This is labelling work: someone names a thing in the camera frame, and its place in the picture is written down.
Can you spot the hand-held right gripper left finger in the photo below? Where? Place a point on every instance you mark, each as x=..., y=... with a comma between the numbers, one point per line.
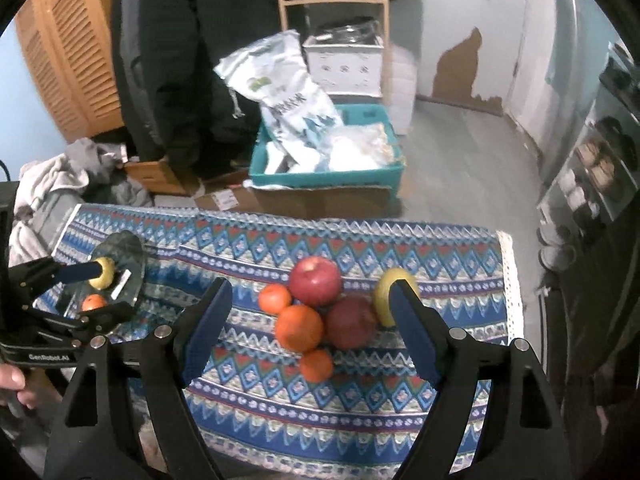
x=202, y=332

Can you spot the grey clothes pile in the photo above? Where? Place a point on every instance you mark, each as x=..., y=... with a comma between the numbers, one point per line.
x=60, y=175

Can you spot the blue patterned tablecloth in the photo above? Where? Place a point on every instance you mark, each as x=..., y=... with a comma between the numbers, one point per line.
x=280, y=410

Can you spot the small wooden box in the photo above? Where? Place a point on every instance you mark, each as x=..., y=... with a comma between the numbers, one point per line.
x=155, y=175

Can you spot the flat labelled cardboard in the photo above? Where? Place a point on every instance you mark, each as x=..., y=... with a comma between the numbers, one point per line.
x=225, y=200

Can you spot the bright red apple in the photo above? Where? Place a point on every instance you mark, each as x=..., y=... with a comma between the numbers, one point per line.
x=316, y=281

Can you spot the metal tray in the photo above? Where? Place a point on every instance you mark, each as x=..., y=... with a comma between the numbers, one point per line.
x=345, y=32

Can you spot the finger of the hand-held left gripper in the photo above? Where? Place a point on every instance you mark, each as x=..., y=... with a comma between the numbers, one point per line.
x=75, y=272
x=105, y=317

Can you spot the yellow lemon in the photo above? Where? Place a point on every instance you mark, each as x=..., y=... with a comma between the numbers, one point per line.
x=106, y=275
x=384, y=297

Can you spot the small tangerine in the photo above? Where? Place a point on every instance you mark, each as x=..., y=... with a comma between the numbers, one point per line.
x=274, y=299
x=93, y=303
x=316, y=365

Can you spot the grey shoe rack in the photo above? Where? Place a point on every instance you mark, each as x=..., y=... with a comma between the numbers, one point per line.
x=595, y=135

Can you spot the dark cloth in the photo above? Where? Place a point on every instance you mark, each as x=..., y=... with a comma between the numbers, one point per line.
x=175, y=60

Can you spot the wooden shelf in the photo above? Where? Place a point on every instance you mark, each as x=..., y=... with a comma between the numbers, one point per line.
x=382, y=10

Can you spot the clear plastic bag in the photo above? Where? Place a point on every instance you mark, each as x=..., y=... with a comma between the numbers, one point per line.
x=360, y=147

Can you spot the group of shoes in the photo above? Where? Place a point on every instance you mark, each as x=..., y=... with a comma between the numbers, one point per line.
x=595, y=165

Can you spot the white printed sack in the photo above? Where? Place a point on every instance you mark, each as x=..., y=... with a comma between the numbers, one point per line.
x=280, y=85

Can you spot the wooden louvered door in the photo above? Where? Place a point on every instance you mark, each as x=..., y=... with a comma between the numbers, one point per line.
x=65, y=50

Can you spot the round glass plate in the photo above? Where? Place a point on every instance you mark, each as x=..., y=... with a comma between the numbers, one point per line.
x=127, y=260

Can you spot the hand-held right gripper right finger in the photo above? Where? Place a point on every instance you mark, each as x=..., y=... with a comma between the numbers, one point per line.
x=412, y=330

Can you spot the white patterned box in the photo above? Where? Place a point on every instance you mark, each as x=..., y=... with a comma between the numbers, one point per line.
x=342, y=67

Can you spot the large orange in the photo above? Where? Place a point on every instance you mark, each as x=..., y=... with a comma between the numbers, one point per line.
x=299, y=328

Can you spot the large cardboard box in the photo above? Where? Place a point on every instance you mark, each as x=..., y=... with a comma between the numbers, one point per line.
x=320, y=202

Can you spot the dark red apple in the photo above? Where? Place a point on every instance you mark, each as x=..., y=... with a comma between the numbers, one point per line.
x=351, y=323

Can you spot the person's left hand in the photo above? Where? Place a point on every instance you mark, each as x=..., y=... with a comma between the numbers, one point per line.
x=10, y=380

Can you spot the teal crate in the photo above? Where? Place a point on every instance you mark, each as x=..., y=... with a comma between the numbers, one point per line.
x=325, y=177

